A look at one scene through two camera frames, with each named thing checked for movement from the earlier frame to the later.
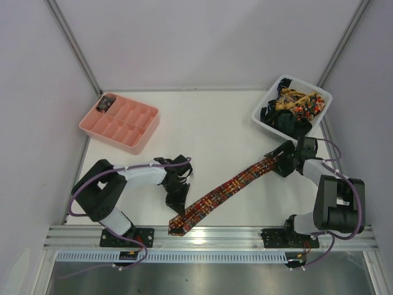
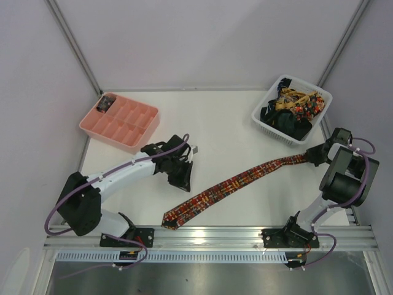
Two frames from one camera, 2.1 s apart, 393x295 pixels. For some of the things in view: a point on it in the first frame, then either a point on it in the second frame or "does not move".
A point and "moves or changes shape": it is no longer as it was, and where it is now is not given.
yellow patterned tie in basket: [290, 98] does not move
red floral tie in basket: [311, 108] does not move
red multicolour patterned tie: [178, 227] moves or changes shape
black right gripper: [282, 158] -> [320, 153]
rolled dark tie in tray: [105, 103] does not move
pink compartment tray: [123, 123] does not move
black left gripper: [177, 195] -> [177, 169]
